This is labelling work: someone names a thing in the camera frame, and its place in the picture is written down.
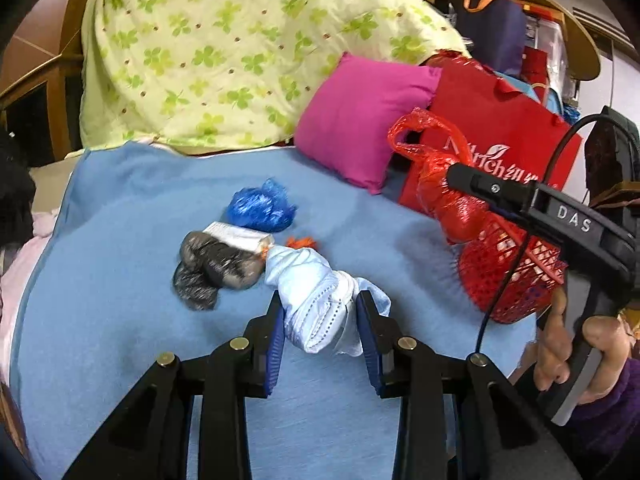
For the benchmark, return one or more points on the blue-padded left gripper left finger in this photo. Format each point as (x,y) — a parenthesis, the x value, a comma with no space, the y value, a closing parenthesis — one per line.
(275,343)

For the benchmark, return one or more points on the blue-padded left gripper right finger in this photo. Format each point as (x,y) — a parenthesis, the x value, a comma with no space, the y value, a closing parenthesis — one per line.
(370,326)

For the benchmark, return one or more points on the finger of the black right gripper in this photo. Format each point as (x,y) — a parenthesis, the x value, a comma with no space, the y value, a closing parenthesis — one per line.
(507,198)

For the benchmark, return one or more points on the light blue plastic bag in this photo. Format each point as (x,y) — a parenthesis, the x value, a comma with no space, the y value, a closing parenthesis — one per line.
(319,302)

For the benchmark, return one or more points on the red knotted plastic bag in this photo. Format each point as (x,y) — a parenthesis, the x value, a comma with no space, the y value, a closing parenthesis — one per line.
(461,216)

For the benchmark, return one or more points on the person's right hand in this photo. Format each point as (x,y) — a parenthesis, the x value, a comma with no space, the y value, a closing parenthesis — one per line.
(554,347)

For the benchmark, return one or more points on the red Nilrich paper bag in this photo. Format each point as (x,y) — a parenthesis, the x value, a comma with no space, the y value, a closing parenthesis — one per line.
(510,134)

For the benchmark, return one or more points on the white printed paper packet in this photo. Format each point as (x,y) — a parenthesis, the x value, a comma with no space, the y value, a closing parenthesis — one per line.
(241,238)

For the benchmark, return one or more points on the grey crumpled plastic bag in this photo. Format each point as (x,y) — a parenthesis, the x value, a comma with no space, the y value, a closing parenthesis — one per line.
(207,265)

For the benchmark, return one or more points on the orange snack wrapper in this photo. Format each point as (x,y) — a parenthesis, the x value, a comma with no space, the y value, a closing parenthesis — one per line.
(301,242)

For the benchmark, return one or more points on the blue crumpled plastic bag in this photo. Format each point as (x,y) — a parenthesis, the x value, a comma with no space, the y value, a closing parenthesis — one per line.
(266,208)

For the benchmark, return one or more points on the red shiny plastic bag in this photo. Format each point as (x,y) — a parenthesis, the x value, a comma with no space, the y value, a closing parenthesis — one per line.
(457,61)

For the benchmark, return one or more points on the light blue blanket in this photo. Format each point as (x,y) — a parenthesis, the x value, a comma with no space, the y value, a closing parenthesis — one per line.
(100,306)

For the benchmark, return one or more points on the magenta pillow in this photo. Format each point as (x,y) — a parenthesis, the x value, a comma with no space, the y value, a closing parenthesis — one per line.
(344,127)

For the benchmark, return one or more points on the green clover pattern quilt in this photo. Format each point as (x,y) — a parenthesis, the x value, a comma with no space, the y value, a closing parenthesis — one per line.
(216,75)

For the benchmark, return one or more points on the navy bag with orange handles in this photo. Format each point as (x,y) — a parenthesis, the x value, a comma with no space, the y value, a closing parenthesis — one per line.
(497,29)

